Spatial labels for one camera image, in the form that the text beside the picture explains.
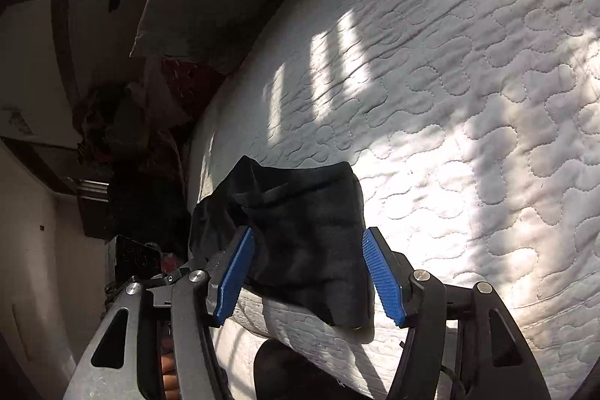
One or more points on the black patterned box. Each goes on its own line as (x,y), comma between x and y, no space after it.
(136,257)

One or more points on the dark wooden furniture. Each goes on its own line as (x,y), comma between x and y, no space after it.
(93,205)

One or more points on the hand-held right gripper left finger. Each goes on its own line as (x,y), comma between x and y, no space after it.
(234,276)

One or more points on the red floral pillow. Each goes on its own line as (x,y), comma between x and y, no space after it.
(187,86)

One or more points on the pile of clothes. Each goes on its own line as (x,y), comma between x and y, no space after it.
(122,123)

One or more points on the person's left hand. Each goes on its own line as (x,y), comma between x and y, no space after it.
(168,374)

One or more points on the black pants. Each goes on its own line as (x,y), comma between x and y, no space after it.
(309,231)

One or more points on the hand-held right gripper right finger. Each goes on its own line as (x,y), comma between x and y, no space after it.
(386,276)

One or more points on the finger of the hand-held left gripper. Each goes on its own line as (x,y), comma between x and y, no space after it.
(161,287)

